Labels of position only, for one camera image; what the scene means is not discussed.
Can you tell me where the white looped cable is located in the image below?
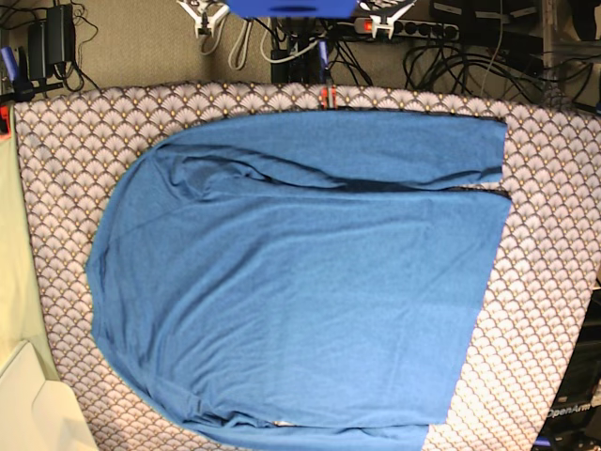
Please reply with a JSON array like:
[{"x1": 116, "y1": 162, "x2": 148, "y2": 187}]
[{"x1": 201, "y1": 13, "x2": 264, "y2": 71}]

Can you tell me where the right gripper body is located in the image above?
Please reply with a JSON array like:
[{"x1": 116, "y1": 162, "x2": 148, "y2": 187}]
[{"x1": 177, "y1": 0, "x2": 229, "y2": 37}]

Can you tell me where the black OpenArm case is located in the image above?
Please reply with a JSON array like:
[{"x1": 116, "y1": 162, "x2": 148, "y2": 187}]
[{"x1": 532, "y1": 288, "x2": 600, "y2": 450}]

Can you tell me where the fan-patterned tablecloth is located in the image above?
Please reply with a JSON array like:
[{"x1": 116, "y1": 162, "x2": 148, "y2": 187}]
[{"x1": 15, "y1": 83, "x2": 600, "y2": 450}]

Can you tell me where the blue handled clamp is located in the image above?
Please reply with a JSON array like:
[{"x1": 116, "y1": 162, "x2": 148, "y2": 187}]
[{"x1": 1, "y1": 46, "x2": 35, "y2": 102}]

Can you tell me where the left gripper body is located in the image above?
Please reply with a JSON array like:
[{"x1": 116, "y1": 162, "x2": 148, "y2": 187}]
[{"x1": 358, "y1": 0, "x2": 413, "y2": 39}]

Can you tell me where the red black table clamp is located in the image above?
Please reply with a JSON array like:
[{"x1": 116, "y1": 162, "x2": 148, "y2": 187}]
[{"x1": 319, "y1": 85, "x2": 337, "y2": 111}]

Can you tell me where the black power strip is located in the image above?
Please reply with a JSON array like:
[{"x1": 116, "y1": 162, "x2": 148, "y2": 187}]
[{"x1": 353, "y1": 18, "x2": 460, "y2": 41}]

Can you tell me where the white plastic bin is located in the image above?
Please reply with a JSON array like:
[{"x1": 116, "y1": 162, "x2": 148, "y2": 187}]
[{"x1": 1, "y1": 340, "x2": 98, "y2": 450}]

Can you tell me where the black power adapter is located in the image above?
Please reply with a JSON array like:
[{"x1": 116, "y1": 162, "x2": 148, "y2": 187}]
[{"x1": 27, "y1": 4, "x2": 76, "y2": 81}]

